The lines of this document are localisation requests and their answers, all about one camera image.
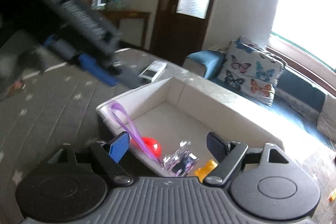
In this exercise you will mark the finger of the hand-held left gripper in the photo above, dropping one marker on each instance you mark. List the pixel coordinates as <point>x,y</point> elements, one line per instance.
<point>64,49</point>
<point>97,70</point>

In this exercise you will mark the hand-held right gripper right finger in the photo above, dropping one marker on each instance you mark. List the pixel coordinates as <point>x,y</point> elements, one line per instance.
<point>216,144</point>

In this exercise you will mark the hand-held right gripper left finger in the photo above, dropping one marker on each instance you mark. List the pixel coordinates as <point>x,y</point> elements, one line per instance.
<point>119,146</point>

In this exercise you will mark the large orange rubber duck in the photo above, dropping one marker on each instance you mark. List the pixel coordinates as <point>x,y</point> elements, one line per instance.
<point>206,167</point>

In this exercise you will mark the red half apple toy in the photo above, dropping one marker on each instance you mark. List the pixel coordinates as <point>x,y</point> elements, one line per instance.
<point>149,145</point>

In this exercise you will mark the grey cardboard box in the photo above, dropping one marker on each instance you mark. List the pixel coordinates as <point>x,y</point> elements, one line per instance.
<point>183,119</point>

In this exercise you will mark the clear purple pouch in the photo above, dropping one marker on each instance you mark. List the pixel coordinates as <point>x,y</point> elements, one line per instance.
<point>178,163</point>

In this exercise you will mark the yellow plush chick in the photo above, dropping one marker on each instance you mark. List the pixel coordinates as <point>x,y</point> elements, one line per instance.
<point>332,195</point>

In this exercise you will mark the small white electronic device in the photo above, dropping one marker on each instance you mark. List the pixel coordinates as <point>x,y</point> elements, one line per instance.
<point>152,71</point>

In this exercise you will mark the wooden sideboard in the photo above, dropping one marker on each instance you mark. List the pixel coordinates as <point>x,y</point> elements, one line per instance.
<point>131,22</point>

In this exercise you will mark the large butterfly print pillow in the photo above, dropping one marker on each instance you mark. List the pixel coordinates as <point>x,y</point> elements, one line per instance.
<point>252,74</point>

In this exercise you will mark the brown wooden door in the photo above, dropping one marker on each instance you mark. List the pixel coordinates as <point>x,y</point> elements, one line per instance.
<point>165,29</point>

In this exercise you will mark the blue sofa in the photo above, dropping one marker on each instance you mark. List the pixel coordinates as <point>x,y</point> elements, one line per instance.
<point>302,88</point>

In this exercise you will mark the small butterfly print pillow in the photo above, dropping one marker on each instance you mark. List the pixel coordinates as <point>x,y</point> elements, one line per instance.
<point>248,41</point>

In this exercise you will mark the white cushion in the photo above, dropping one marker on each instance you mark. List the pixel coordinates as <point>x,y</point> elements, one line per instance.
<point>328,119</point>

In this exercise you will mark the window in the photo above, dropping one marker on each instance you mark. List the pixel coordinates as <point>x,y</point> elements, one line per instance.
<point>307,8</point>

